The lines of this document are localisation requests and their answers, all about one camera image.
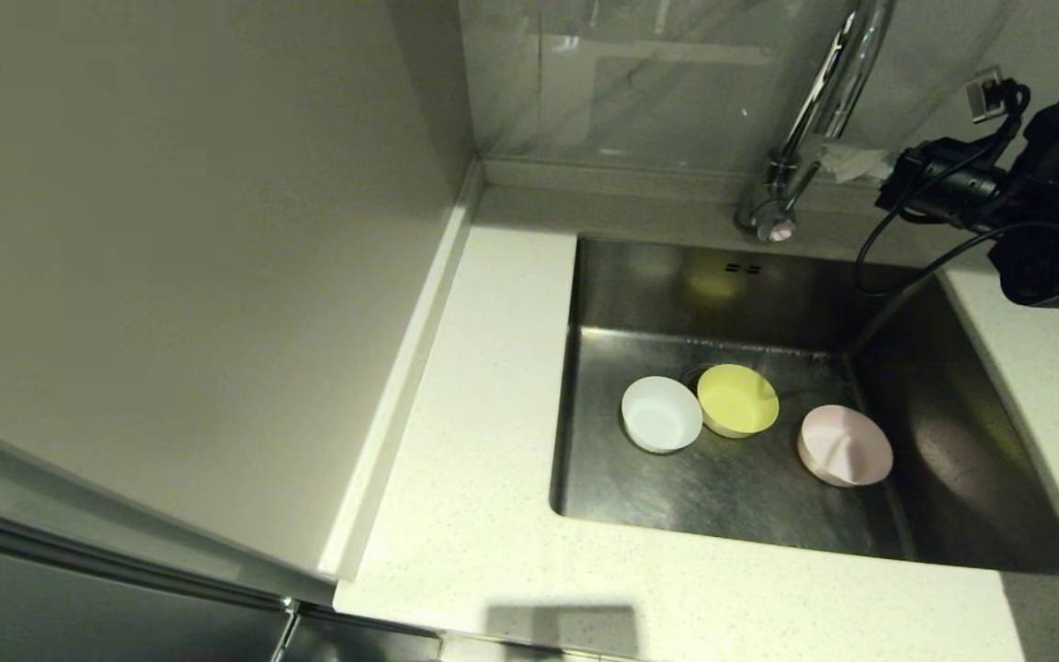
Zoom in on chrome gooseneck faucet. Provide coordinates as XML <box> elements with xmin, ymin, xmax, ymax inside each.
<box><xmin>735</xmin><ymin>0</ymin><xmax>896</xmax><ymax>244</ymax></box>

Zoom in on yellow plastic bowl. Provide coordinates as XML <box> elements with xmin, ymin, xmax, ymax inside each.
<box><xmin>696</xmin><ymin>362</ymin><xmax>780</xmax><ymax>439</ymax></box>

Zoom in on pink plastic bowl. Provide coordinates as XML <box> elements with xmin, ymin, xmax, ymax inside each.
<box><xmin>797</xmin><ymin>404</ymin><xmax>894</xmax><ymax>488</ymax></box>

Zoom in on white plastic bowl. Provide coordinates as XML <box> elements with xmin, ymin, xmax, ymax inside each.
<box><xmin>621</xmin><ymin>375</ymin><xmax>704</xmax><ymax>455</ymax></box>

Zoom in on stainless steel sink basin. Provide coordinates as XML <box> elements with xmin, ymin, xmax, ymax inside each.
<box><xmin>548</xmin><ymin>234</ymin><xmax>1059</xmax><ymax>577</ymax></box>

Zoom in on dark steel appliance door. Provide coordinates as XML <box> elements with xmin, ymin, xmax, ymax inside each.
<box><xmin>0</xmin><ymin>492</ymin><xmax>443</xmax><ymax>662</ymax></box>

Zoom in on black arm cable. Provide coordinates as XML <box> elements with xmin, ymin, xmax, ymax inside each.
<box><xmin>855</xmin><ymin>81</ymin><xmax>1059</xmax><ymax>297</ymax></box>

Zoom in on small grey wrist camera box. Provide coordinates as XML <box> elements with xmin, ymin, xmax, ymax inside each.
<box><xmin>965</xmin><ymin>66</ymin><xmax>1008</xmax><ymax>124</ymax></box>

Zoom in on chrome appliance door handle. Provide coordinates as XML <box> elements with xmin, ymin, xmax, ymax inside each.
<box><xmin>270</xmin><ymin>595</ymin><xmax>302</xmax><ymax>662</ymax></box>

